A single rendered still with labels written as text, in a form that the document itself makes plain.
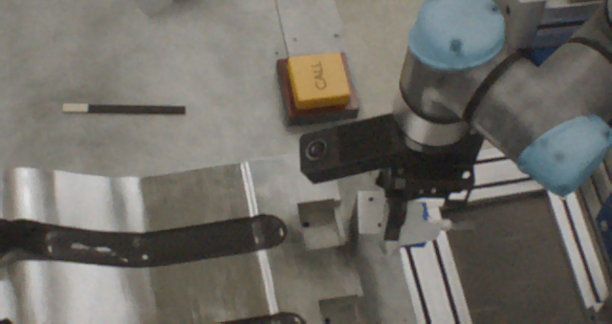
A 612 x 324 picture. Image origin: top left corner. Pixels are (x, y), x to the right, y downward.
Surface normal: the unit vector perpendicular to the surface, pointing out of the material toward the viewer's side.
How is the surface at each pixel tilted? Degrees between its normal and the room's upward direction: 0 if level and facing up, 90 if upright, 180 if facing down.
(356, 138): 29
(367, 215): 0
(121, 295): 24
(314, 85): 0
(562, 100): 4
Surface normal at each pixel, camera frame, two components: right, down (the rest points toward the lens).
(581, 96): 0.37, -0.20
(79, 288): 0.53, -0.51
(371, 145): -0.40, -0.42
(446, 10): 0.08, -0.50
